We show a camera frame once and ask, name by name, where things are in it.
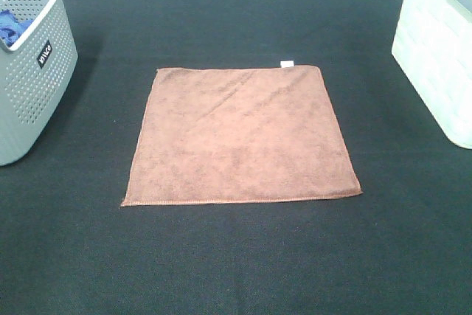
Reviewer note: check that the brown microfiber towel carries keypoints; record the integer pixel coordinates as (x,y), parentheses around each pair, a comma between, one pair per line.
(235,136)

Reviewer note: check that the grey perforated laundry basket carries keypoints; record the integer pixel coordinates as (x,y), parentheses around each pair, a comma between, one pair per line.
(35,71)

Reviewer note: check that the white plastic basket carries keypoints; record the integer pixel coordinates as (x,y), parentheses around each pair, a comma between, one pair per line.
(432,45)

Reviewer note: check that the blue cloth in basket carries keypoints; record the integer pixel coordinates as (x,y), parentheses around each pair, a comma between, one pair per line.
(12,28)

